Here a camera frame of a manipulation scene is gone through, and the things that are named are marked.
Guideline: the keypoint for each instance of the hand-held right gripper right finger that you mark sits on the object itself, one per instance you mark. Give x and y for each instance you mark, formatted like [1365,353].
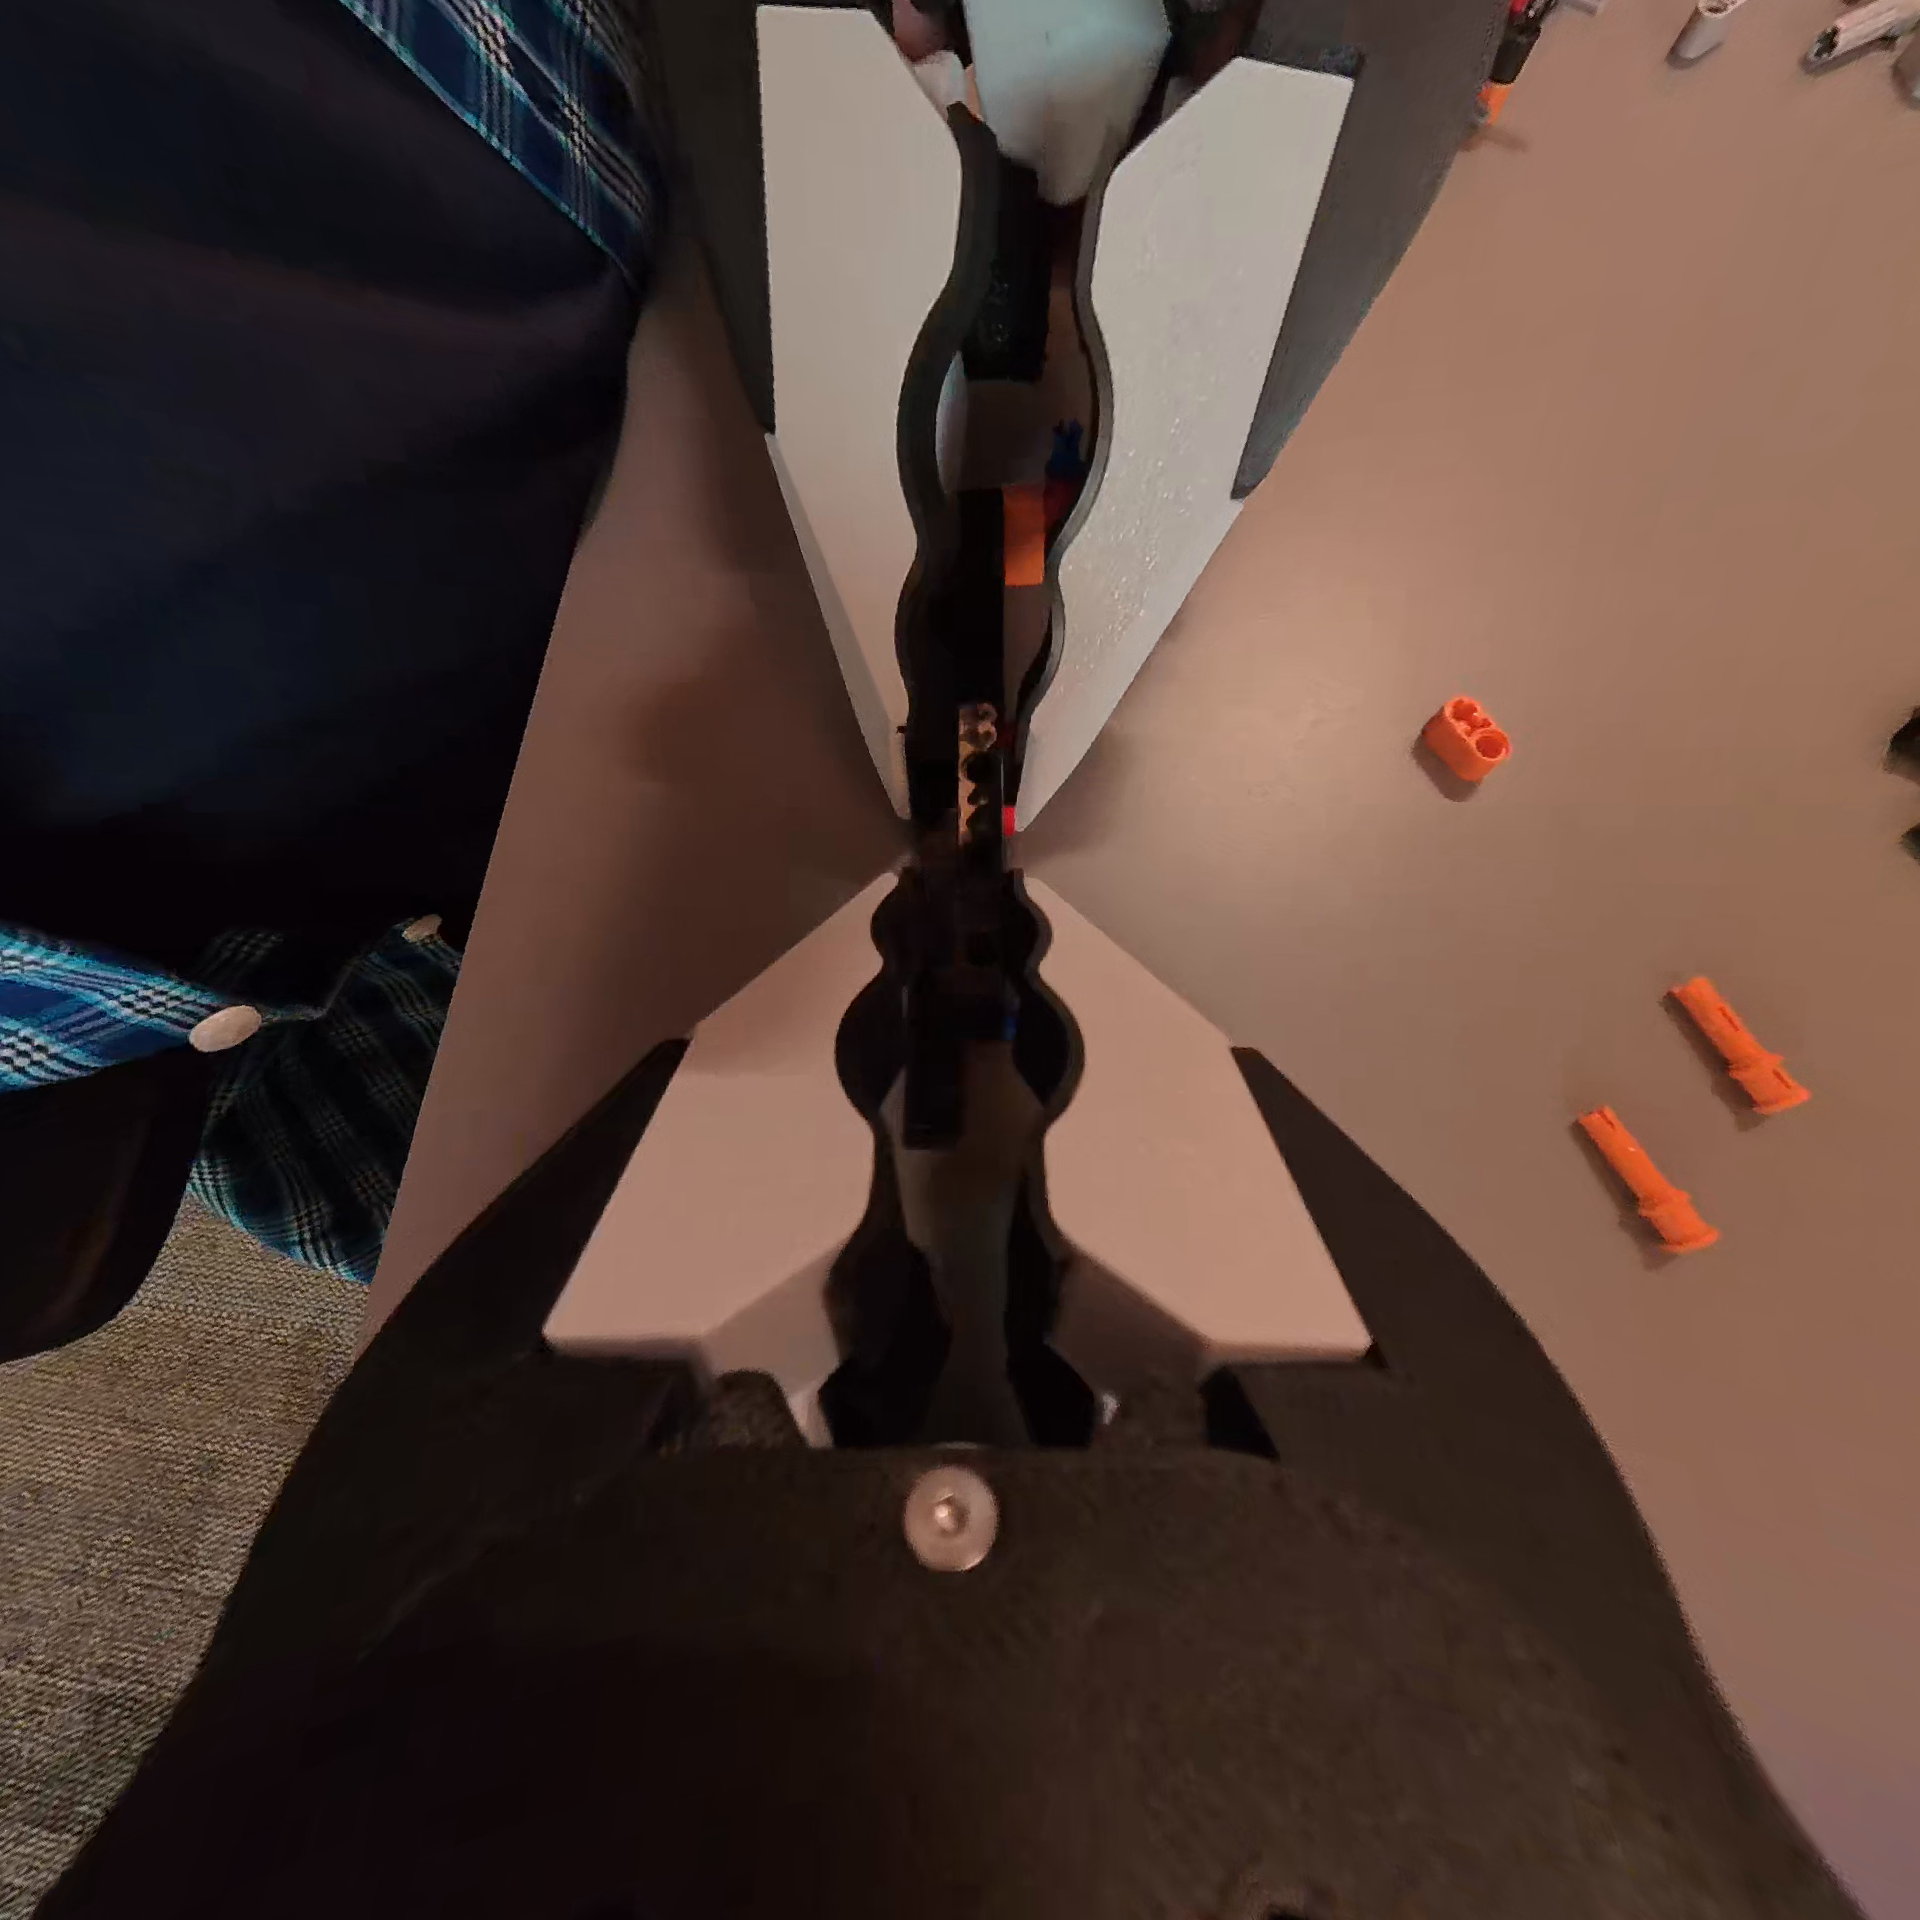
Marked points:
[1200,1200]

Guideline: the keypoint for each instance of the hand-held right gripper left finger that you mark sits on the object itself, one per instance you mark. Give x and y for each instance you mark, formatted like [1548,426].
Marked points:
[720,1200]

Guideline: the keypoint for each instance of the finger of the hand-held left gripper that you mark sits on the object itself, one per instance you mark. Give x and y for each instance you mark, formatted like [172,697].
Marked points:
[841,301]
[1200,374]

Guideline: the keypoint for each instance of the short black lego beam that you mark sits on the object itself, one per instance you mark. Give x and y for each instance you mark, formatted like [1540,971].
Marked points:
[933,1094]

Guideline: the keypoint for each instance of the long black lego beam assembly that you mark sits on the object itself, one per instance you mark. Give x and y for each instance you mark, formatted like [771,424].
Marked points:
[974,631]

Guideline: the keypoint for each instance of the orange lego pin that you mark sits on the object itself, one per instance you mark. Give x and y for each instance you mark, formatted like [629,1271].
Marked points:
[1740,1046]
[1646,1180]

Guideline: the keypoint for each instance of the orange two-hole lego connector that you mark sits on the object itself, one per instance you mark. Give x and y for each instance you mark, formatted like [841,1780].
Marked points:
[1462,738]

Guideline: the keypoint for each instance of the pile of grey lego pieces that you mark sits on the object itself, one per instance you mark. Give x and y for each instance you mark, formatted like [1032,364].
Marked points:
[1853,38]

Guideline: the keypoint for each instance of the pile of black lego pieces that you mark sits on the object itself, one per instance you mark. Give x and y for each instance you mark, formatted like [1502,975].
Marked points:
[1904,751]

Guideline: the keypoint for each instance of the black chair armrest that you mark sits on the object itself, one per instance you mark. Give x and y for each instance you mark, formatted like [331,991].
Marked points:
[75,1200]

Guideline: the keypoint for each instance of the blue plaid shirt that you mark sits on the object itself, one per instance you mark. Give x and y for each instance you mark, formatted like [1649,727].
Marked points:
[90,1005]

